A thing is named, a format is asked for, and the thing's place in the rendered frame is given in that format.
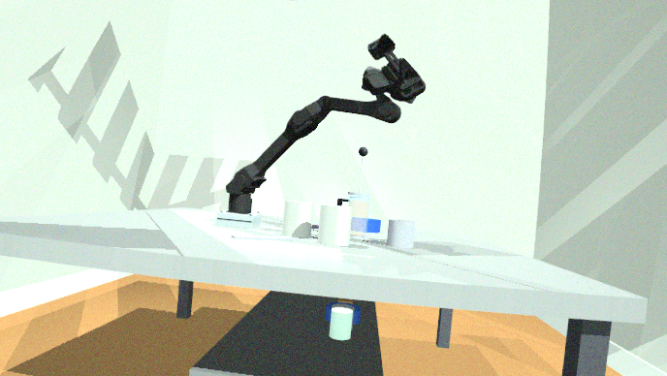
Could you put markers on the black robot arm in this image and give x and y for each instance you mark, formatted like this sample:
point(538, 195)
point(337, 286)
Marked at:
point(303, 122)

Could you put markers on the pale green cylinder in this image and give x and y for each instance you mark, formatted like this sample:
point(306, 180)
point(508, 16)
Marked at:
point(341, 323)

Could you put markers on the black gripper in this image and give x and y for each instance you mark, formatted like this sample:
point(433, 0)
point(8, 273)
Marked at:
point(409, 84)

